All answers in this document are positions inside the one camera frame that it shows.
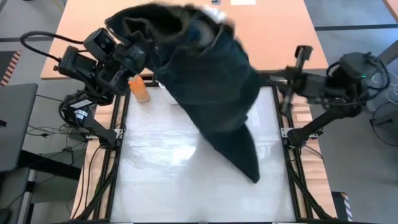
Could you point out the dark blue denim jeans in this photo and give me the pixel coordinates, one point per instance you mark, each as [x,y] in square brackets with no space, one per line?
[205,77]

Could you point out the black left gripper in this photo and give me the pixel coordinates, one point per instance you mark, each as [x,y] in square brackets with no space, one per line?
[124,68]

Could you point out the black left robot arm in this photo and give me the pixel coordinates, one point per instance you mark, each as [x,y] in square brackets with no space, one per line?
[81,68]

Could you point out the light brown wooden desk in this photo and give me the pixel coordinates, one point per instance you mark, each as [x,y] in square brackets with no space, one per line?
[280,37]

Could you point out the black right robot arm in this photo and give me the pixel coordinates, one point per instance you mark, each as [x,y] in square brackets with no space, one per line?
[342,81]

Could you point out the black hazard-striped box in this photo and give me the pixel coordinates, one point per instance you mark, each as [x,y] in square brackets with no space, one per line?
[339,207]

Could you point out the white desk outlet plate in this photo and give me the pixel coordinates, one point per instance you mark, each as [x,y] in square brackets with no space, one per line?
[242,2]

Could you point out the grey metal desk leg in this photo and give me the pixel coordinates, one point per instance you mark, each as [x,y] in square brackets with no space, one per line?
[390,53]

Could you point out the black striped floor mat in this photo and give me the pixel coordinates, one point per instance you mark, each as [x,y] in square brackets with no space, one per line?
[7,67]

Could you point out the orange spray bottle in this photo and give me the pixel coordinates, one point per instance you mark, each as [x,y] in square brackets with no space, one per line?
[139,88]

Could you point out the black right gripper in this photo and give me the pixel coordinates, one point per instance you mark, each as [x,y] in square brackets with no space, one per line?
[289,81]

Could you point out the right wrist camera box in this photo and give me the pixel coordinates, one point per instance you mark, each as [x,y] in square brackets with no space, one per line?
[303,56]

